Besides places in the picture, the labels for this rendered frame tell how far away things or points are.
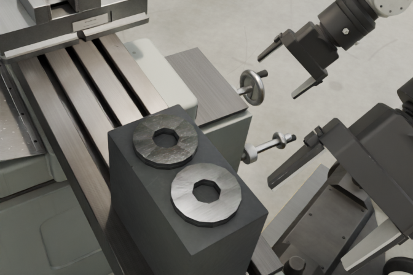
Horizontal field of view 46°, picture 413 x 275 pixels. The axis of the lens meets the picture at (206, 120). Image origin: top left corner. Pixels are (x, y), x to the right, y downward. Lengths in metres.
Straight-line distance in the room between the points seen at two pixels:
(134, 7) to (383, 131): 0.83
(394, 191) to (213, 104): 0.89
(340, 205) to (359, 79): 1.44
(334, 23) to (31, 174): 0.68
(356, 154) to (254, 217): 0.23
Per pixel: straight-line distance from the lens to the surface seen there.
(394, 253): 1.18
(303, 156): 0.43
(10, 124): 1.06
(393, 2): 0.92
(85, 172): 0.88
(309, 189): 1.61
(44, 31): 1.10
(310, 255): 1.26
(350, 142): 0.42
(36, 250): 1.31
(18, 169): 1.06
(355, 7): 0.93
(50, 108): 0.99
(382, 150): 0.43
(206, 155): 0.67
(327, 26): 0.93
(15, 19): 1.10
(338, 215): 1.35
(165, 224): 0.62
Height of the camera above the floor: 1.65
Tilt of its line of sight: 47 degrees down
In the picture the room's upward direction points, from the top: 9 degrees clockwise
